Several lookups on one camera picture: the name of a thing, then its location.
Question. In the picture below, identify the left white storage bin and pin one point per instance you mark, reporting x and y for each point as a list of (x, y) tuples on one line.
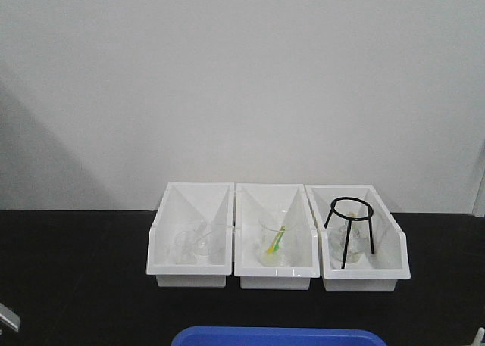
[(182, 205)]

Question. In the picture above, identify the black wire tripod stand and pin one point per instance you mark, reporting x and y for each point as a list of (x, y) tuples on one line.
[(349, 229)]

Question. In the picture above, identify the right white storage bin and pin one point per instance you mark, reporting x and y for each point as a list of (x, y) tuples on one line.
[(373, 273)]

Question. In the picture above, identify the middle white storage bin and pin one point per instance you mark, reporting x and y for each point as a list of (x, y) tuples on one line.
[(252, 200)]

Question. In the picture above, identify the glass flask in right bin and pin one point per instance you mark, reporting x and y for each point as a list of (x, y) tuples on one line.
[(357, 244)]

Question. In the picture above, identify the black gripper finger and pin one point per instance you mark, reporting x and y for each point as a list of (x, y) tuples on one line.
[(9, 318)]

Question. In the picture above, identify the glassware in left bin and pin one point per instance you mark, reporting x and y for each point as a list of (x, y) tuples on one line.
[(204, 242)]

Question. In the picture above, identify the white test tube rack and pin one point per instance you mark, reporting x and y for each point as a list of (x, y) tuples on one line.
[(479, 338)]

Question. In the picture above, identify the glass beaker in middle bin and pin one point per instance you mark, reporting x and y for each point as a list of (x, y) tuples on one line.
[(269, 223)]

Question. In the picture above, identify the blue plastic tray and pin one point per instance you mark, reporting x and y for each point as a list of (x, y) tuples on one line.
[(234, 335)]

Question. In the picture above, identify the white storage bin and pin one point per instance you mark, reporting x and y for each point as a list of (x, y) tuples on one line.
[(182, 205), (373, 273), (252, 200)]

